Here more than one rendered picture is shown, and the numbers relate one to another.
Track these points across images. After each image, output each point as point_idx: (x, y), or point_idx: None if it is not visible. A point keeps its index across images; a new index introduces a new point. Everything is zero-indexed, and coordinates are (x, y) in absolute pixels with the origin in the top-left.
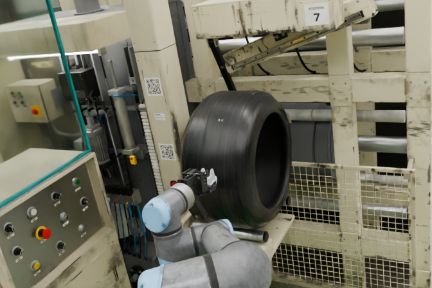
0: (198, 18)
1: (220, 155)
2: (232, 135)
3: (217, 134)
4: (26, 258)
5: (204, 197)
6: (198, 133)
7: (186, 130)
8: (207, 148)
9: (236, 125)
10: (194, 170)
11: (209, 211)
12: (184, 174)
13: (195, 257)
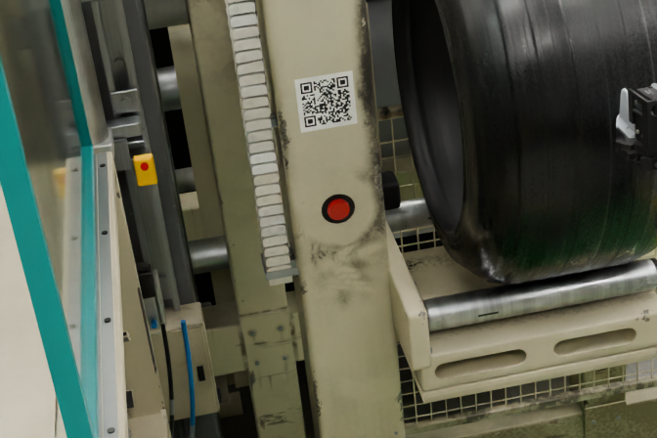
0: None
1: (635, 47)
2: None
3: None
4: None
5: (582, 188)
6: None
7: None
8: (589, 34)
9: None
10: (650, 90)
11: (576, 233)
12: (652, 105)
13: (382, 421)
